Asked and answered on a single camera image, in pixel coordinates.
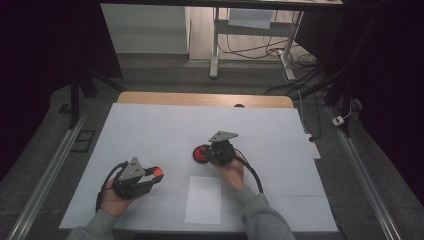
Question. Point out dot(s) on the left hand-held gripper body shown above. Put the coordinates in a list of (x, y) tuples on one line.
[(131, 181)]

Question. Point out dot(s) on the white-legged desk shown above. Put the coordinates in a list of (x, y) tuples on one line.
[(215, 43)]

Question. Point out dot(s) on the black stand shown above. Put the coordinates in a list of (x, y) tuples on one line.
[(343, 83), (75, 100)]

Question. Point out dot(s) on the small white paper sheet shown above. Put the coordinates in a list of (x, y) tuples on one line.
[(203, 203)]

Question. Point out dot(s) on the round black red ink pad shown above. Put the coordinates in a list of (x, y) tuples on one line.
[(199, 154)]

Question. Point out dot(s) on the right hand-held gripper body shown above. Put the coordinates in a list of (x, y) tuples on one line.
[(222, 151)]

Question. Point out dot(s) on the black floor plate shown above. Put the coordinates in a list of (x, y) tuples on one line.
[(83, 141)]

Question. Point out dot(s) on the pale hanging sheet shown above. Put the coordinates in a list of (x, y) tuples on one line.
[(250, 18)]

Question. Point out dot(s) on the orange stamp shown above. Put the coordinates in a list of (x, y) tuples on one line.
[(158, 172)]

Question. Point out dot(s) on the small white adapter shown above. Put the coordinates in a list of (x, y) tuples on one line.
[(338, 121)]

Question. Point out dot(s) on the aluminium floor rail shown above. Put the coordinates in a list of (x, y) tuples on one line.
[(366, 186), (43, 186)]

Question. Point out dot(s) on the white power strip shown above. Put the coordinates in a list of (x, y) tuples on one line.
[(314, 148)]

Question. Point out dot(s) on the person's right hand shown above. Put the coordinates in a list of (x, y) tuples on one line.
[(235, 173)]

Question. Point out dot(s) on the person's left hand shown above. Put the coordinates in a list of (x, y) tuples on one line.
[(115, 205)]

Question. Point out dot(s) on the large white table cover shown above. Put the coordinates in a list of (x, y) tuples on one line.
[(156, 130)]

